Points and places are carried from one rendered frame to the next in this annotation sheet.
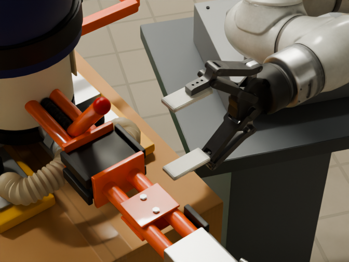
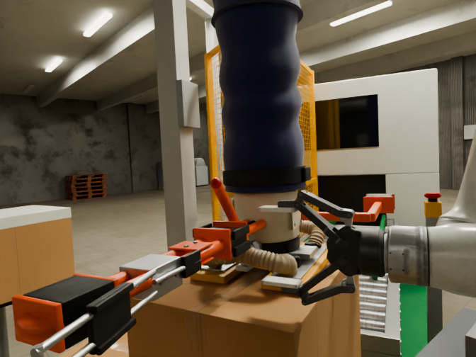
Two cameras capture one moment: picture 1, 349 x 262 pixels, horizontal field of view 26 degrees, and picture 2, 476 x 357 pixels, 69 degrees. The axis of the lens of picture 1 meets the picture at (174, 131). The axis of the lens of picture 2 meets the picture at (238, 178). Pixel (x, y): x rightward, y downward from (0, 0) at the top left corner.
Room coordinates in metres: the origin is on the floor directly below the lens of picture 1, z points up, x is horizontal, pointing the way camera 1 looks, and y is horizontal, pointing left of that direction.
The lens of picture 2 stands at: (0.46, -0.55, 1.24)
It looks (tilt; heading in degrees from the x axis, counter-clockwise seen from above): 3 degrees down; 64
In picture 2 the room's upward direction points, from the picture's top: 3 degrees counter-clockwise
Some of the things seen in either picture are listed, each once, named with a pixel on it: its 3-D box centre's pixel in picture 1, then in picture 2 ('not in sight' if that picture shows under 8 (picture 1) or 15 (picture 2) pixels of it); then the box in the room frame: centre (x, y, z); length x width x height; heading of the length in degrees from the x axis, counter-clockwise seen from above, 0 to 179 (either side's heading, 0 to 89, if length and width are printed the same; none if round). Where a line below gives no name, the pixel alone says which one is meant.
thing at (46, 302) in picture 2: not in sight; (69, 307); (0.45, -0.11, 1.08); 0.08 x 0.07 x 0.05; 37
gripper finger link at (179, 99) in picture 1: (187, 95); (278, 208); (0.80, -0.02, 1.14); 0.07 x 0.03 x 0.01; 127
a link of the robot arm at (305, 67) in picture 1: (290, 77); (405, 254); (0.93, -0.18, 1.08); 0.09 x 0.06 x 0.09; 37
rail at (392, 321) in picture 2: not in sight; (394, 265); (2.33, 0.99, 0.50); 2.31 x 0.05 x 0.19; 39
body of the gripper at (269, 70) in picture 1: (255, 95); (355, 251); (0.88, -0.12, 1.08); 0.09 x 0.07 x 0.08; 127
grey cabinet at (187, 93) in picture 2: not in sight; (188, 105); (1.22, 1.69, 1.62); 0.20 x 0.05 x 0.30; 39
